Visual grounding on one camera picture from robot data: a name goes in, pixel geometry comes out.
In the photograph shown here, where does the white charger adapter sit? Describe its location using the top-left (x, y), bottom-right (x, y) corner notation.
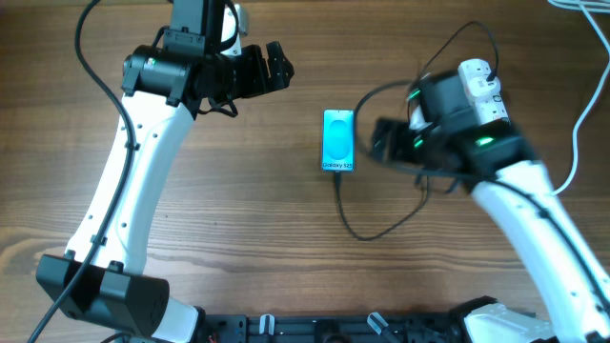
top-left (465, 76), bottom-right (501, 103)

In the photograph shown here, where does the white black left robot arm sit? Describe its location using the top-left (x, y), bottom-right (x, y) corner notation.
top-left (35, 1), bottom-right (294, 342)

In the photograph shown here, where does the white power strip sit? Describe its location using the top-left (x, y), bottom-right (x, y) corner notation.
top-left (457, 59), bottom-right (510, 125)

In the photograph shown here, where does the turquoise screen smartphone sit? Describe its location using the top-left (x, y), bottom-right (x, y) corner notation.
top-left (321, 109), bottom-right (356, 172)

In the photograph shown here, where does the white power strip cord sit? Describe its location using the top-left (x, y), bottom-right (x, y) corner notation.
top-left (547, 0), bottom-right (610, 197)

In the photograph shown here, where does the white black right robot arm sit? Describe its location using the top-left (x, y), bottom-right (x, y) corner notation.
top-left (369, 71), bottom-right (609, 342)

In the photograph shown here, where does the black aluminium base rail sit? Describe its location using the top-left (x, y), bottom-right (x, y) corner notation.
top-left (200, 313), bottom-right (466, 343)

